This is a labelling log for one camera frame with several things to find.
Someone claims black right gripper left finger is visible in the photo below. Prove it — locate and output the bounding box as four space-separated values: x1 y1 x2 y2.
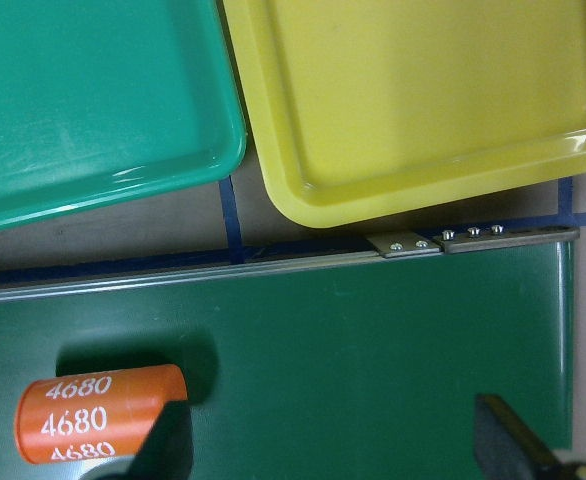
98 400 193 480

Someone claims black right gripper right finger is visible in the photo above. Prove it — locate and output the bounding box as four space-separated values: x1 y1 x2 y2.
473 394 586 480

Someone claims orange cylinder with 4680 print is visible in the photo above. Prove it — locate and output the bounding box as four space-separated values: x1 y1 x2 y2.
14 364 188 464

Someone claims green conveyor belt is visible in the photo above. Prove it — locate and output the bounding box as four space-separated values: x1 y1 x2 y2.
0 227 578 479

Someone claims green plastic tray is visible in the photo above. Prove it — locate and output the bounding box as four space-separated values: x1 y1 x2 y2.
0 1 246 231

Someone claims yellow plastic tray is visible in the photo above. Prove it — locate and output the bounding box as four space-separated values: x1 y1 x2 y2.
224 1 586 228

